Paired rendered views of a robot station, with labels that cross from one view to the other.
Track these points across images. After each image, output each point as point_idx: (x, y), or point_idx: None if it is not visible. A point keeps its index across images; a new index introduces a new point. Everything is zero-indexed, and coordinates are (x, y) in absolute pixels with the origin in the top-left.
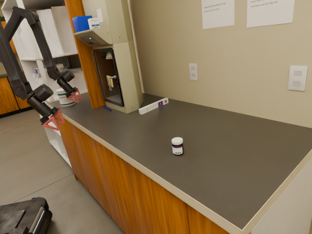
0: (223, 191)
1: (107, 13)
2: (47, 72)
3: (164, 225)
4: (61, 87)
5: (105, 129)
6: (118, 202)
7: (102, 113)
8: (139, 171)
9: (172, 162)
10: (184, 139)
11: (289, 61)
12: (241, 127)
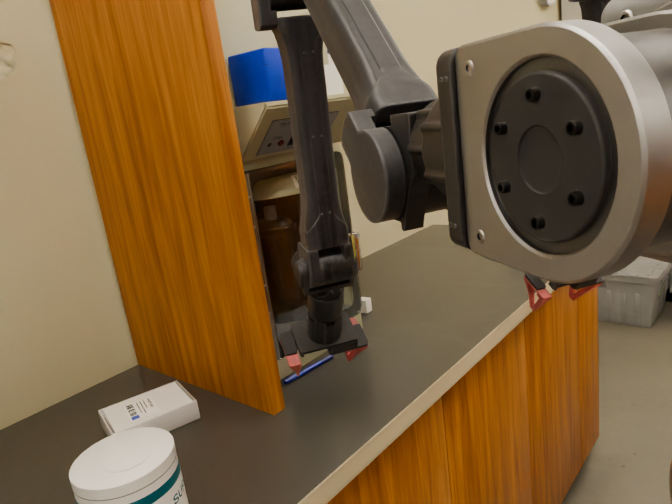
0: None
1: (328, 63)
2: (351, 248)
3: (562, 357)
4: (337, 320)
5: (465, 325)
6: (500, 501)
7: (348, 367)
8: (544, 304)
9: None
10: (476, 262)
11: None
12: (430, 245)
